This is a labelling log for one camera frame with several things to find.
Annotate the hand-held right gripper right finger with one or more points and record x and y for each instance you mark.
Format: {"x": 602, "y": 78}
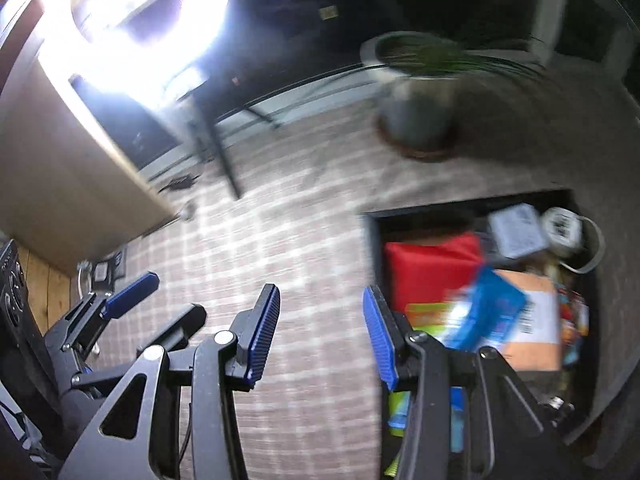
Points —
{"x": 379, "y": 340}

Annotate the colourful snack packets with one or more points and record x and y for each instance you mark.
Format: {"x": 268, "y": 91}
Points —
{"x": 575, "y": 322}

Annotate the blue packet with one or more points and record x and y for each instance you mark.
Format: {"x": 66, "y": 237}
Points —
{"x": 487, "y": 310}

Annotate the grey white packet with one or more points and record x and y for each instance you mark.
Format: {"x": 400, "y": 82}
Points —
{"x": 517, "y": 230}

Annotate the red packet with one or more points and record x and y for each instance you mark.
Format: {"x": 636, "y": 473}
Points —
{"x": 430, "y": 265}

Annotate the potted plant in grey pot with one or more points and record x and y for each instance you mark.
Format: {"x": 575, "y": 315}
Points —
{"x": 417, "y": 105}

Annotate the white window frame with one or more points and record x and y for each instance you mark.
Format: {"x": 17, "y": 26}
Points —
{"x": 550, "y": 15}

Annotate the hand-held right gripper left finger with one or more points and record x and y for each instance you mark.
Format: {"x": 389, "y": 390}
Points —
{"x": 261, "y": 332}

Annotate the yellow green packet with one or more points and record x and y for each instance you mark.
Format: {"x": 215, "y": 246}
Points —
{"x": 427, "y": 316}

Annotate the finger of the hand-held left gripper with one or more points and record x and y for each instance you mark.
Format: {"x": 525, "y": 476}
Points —
{"x": 132, "y": 292}
{"x": 182, "y": 317}

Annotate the light wooden cabinet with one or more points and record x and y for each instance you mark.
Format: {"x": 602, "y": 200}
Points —
{"x": 60, "y": 185}

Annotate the brown cardboard parcel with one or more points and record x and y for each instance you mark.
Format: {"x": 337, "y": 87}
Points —
{"x": 542, "y": 320}

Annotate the black storage box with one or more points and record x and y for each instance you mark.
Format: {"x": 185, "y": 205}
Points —
{"x": 592, "y": 360}

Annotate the brown plant saucer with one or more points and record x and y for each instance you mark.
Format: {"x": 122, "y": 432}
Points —
{"x": 425, "y": 152}

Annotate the yellow wooden plank panel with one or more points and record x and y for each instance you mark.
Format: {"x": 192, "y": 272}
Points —
{"x": 42, "y": 292}

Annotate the black flat device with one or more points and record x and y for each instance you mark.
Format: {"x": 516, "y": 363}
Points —
{"x": 176, "y": 183}

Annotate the black tripod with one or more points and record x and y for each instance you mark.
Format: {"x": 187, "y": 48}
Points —
{"x": 220, "y": 140}

